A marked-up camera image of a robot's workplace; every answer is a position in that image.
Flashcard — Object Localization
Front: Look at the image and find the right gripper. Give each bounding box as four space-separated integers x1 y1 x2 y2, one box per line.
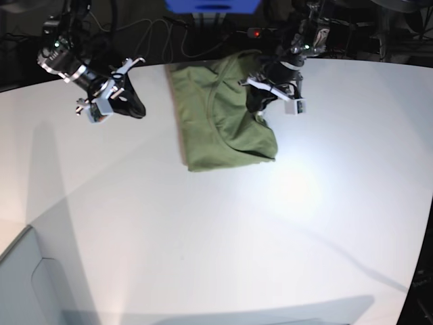
74 56 146 119

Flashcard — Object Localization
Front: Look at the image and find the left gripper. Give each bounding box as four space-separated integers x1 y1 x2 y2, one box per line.
239 59 304 114

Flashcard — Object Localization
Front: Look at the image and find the green T-shirt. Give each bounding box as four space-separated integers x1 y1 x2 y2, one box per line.
168 50 278 172

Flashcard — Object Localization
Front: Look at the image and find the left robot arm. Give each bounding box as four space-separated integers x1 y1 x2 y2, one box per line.
239 1 330 115

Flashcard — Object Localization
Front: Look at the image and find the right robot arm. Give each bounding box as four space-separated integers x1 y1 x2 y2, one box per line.
37 1 146 124

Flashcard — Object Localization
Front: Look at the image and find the black power strip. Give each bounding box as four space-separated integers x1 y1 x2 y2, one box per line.
246 27 277 39

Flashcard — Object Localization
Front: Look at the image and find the blue box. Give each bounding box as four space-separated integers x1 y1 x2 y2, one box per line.
165 0 260 14

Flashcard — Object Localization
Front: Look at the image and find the grey cabinet corner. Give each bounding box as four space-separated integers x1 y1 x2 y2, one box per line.
1 226 67 324

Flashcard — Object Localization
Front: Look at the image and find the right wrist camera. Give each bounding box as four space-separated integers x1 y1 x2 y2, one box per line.
86 100 114 124

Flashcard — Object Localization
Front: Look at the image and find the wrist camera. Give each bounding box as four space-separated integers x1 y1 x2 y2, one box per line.
284 98 306 115
86 100 114 124

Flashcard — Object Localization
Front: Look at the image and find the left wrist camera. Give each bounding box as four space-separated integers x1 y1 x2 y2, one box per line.
284 98 306 115

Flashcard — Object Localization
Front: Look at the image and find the grey looped cable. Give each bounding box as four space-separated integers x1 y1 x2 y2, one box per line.
134 16 234 62

